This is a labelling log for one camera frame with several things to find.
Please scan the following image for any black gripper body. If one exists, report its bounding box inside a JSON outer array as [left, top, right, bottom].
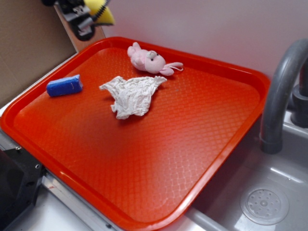
[[41, 0, 97, 41]]

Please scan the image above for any yellow sponge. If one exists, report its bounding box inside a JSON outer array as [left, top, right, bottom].
[[84, 0, 115, 26]]

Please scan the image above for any blue sponge block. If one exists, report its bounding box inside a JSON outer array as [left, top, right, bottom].
[[46, 75, 83, 97]]

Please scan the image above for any wooden board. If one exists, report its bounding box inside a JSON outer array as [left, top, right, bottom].
[[54, 5, 105, 52]]

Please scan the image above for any cardboard panel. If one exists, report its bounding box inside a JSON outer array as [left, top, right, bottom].
[[0, 0, 76, 106]]

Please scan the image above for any pink plush bunny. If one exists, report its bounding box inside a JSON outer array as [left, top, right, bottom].
[[127, 42, 183, 76]]

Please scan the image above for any crumpled white cloth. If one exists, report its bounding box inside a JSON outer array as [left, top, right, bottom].
[[99, 76, 167, 120]]

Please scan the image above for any red plastic tray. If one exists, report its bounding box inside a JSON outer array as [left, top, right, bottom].
[[0, 37, 270, 231]]

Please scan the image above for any grey faucet spout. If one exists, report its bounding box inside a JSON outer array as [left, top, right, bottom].
[[259, 38, 308, 154]]

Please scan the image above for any grey toy sink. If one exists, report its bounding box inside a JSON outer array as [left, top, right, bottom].
[[185, 113, 308, 231]]

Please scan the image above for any sink drain cover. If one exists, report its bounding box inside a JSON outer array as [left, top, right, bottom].
[[240, 184, 289, 226]]

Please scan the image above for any black mounting bracket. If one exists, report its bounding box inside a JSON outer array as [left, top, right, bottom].
[[0, 148, 44, 231]]

